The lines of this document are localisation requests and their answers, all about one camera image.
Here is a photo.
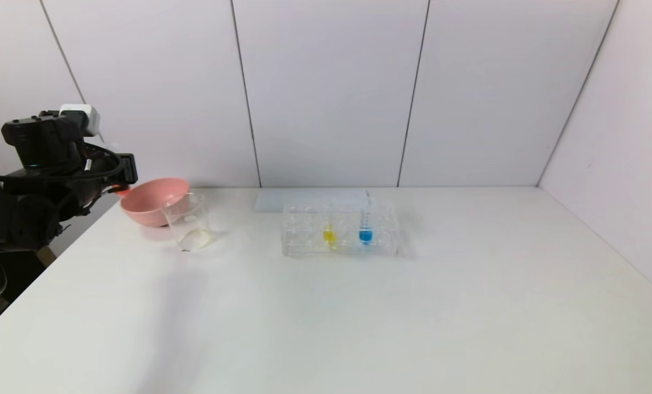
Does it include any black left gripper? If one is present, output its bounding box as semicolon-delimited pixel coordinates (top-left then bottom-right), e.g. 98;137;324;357
87;153;139;196

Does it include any clear glass beaker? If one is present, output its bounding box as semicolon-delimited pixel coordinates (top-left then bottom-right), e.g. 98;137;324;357
162;193;216;252

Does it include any test tube with yellow pigment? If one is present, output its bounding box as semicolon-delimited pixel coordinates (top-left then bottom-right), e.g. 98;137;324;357
323;200;337;246

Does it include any test tube with blue pigment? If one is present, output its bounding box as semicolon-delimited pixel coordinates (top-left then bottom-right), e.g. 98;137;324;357
359;196;374;246

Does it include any clear acrylic test tube rack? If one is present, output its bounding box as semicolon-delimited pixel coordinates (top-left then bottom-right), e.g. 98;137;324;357
281;200;399;257

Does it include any pink plastic bowl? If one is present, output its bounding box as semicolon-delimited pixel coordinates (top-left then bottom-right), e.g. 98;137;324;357
120;178;191;228

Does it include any white paper sheet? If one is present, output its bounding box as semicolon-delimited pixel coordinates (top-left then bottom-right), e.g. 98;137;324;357
255;189;370;213

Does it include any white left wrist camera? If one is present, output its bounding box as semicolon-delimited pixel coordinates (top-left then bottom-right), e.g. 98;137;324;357
59;104;101;137

